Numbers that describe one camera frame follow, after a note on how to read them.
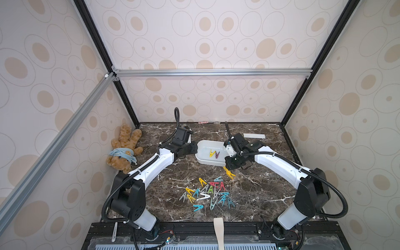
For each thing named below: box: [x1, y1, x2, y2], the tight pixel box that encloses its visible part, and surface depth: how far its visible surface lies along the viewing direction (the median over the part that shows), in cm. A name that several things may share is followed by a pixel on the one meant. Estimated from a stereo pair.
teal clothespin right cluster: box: [217, 191, 230, 207], surface depth 86 cm
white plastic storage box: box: [194, 140, 228, 167], surface depth 103 cm
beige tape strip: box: [213, 217, 225, 250], surface depth 76 cm
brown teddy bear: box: [106, 124, 144, 174], surface depth 96 cm
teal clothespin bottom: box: [192, 204, 204, 212], surface depth 83 cm
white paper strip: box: [243, 133, 266, 140], surface depth 115 cm
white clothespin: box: [196, 192, 211, 201], surface depth 86 cm
